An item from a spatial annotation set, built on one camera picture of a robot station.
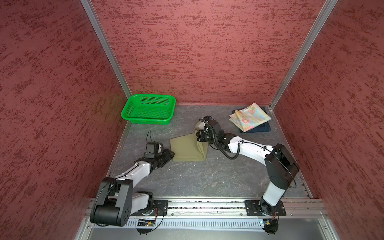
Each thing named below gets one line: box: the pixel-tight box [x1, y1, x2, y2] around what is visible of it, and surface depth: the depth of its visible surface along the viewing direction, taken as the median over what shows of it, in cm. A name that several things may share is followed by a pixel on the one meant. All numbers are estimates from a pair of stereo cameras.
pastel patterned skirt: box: [229, 102, 272, 133], surface depth 108 cm
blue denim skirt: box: [231, 106, 271, 134], surface depth 105 cm
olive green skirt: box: [169, 133, 209, 162], surface depth 93 cm
